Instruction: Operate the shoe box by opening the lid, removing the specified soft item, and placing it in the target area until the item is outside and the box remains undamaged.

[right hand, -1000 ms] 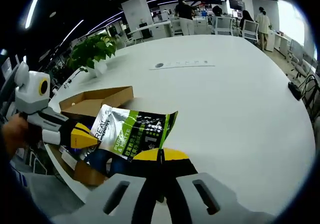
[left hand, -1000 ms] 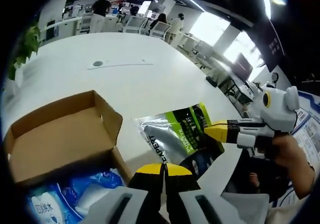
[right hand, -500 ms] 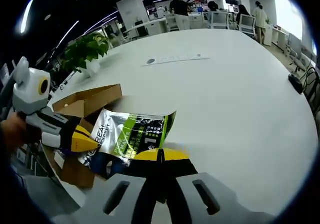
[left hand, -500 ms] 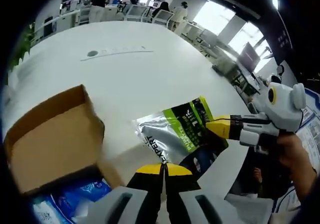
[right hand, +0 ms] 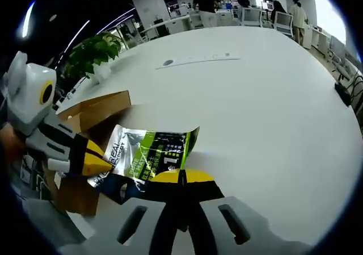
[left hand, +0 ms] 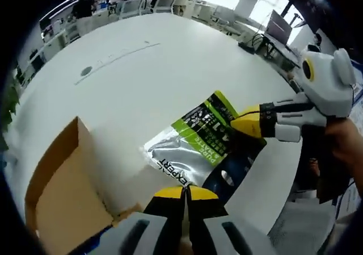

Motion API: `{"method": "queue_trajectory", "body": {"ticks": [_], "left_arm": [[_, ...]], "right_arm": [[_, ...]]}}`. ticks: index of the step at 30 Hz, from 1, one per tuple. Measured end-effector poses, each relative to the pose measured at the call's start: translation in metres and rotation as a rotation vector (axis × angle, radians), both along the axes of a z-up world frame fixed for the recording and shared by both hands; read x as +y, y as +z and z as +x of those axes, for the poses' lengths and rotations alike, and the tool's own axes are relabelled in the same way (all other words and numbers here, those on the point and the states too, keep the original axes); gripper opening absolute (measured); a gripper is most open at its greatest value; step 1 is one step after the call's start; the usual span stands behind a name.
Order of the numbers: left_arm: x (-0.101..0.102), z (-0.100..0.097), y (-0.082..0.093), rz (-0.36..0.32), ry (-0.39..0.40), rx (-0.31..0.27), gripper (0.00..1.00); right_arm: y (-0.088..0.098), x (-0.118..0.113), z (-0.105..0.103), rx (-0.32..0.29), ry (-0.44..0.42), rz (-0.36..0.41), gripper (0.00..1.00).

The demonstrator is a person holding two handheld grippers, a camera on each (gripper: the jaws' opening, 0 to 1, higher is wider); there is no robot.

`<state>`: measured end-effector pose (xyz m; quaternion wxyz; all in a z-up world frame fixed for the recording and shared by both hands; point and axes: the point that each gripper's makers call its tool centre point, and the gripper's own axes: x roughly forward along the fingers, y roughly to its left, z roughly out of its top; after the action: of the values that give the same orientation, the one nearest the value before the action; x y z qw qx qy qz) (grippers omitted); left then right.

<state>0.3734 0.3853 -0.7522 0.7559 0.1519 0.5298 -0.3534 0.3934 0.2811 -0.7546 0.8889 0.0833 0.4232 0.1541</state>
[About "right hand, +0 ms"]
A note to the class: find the black power strip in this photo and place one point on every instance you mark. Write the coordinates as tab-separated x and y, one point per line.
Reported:
342	93

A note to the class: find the table socket panel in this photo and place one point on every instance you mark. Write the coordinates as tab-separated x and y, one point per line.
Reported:
170	62

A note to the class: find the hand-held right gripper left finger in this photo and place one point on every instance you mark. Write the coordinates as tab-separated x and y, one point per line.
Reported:
170	192

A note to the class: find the potted green plant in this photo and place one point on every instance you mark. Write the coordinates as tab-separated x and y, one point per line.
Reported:
93	50

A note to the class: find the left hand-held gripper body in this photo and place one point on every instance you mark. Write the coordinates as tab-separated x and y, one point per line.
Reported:
28	96

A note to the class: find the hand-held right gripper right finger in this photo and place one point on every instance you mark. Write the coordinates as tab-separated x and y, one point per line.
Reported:
204	189

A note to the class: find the brown cardboard shoe box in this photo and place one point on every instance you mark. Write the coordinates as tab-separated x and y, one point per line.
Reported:
102	107

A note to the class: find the green silver soft item sachet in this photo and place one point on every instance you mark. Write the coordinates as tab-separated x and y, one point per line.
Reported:
158	150

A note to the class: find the person's left hand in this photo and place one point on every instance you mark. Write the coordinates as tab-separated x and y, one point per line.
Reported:
11	144

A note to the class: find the white mesh office chair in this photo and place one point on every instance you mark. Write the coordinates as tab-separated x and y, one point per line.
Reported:
283	22
252	16

